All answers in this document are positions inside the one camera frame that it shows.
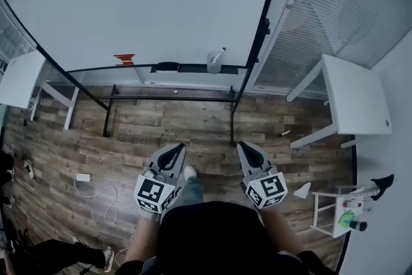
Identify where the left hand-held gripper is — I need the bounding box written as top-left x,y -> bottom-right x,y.
133,143 -> 187,223

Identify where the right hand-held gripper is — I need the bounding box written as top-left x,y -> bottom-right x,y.
236,140 -> 288,211

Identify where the white marker with black cap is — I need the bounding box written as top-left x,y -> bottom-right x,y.
211,47 -> 227,64

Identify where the person's left forearm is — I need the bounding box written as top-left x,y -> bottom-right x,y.
123,214 -> 162,269

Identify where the person's right forearm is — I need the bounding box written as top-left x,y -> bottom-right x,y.
261,206 -> 305,256

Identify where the grey marker holder cup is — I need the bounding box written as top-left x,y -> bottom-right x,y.
206,47 -> 223,75

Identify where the person's jeans leg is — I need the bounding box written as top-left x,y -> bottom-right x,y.
173,175 -> 205,207

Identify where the white paper scrap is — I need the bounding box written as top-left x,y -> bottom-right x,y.
293,182 -> 312,199

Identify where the black whiteboard stand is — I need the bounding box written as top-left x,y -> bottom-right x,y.
35,44 -> 258,147

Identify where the person's black shirt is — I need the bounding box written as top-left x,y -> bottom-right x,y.
113,200 -> 336,275

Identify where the black whiteboard eraser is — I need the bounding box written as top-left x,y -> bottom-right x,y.
155,61 -> 180,73

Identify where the small white stool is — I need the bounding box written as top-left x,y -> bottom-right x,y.
310,184 -> 376,239

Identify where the green object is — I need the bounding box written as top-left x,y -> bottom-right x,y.
337,210 -> 355,230

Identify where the white table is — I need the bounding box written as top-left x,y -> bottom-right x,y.
0,50 -> 80,131
286,53 -> 393,150

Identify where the black cylinder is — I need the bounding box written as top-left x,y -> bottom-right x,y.
348,220 -> 368,232

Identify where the black and white tool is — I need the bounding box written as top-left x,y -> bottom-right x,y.
350,174 -> 395,201

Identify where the white whiteboard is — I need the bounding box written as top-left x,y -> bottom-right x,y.
0,0 -> 288,74

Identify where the white slatted panel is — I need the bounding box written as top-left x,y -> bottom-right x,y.
250,0 -> 412,98

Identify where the white cable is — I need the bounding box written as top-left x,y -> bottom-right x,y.
73,176 -> 140,225

